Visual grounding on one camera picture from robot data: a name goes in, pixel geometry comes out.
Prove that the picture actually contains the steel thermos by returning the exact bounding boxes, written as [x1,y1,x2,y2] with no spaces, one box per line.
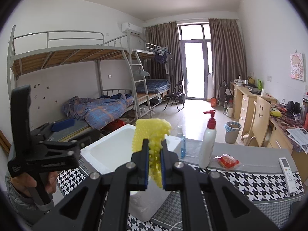
[302,94,308,128]

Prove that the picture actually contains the pink wall poster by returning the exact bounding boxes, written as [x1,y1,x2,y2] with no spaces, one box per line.
[290,52,306,80]

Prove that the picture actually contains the white air conditioner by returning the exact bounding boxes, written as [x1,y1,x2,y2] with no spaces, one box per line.
[121,22,143,34]

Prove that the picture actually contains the grey trash bin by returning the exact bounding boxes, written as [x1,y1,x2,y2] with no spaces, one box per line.
[225,121,241,144]

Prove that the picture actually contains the dark wire rack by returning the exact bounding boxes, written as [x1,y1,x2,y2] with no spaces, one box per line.
[218,82,233,106]

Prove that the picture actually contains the blue plaid mattress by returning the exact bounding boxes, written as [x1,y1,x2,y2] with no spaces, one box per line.
[135,78,171,93]

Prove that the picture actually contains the blue spray bottle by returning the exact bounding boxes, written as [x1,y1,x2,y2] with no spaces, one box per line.
[177,126,186,159]

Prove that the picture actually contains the hanging dark clothes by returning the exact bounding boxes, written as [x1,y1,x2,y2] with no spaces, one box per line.
[154,50,175,76]

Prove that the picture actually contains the wooden desk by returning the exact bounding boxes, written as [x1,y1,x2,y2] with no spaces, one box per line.
[230,80,308,154]

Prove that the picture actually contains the yellow foam net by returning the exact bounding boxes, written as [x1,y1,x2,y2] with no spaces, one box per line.
[132,118,172,188]

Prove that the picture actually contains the printed paper sheets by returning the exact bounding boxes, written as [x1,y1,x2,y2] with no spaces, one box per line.
[286,128,308,153]

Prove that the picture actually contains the blue plaid quilt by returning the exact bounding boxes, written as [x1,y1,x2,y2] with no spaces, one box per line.
[61,93,135,129]

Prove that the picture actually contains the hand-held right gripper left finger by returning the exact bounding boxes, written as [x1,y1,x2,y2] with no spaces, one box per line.
[31,138,149,231]

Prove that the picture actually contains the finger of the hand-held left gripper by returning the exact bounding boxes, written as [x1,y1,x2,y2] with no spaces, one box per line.
[38,128,101,160]
[30,118,75,139]

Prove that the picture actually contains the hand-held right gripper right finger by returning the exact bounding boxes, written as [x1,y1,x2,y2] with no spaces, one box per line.
[160,140,280,231]

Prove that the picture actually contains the black folding chair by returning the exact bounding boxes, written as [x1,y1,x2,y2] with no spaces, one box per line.
[165,79,186,111]

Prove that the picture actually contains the red snack packet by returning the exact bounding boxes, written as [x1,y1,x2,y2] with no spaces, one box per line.
[214,153,241,169]

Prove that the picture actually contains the person's left forearm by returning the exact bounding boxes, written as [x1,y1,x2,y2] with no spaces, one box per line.
[5,173,49,228]

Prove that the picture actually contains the white lotion pump bottle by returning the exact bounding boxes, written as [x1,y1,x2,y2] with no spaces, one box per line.
[198,110,217,169]

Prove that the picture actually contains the glass balcony door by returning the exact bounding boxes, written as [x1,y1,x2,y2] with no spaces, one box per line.
[177,23,213,100]

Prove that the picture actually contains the wooden smiley chair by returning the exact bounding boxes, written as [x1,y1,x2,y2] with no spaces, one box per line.
[242,96,272,147]

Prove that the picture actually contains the white foam box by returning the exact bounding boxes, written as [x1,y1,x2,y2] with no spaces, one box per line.
[80,125,182,222]

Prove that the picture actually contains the grey metal bunk bed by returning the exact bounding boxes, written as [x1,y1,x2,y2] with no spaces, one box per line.
[7,25,154,145]
[129,42,174,106]

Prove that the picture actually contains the person's left hand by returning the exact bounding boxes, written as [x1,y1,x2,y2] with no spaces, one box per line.
[11,171,57,198]

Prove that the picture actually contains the brown curtain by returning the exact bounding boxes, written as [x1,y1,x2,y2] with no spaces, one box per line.
[208,18,247,99]
[144,21,184,97]

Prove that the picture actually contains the white remote control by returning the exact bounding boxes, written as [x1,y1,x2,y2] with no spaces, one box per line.
[279,157,297,194]

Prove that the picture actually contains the black headphones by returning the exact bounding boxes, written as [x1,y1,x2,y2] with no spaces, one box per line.
[287,100,302,114]

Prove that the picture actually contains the houndstooth tablecloth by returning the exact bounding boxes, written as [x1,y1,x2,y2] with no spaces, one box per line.
[55,164,304,231]

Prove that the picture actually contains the red bag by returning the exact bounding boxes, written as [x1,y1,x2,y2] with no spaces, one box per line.
[103,119,126,131]

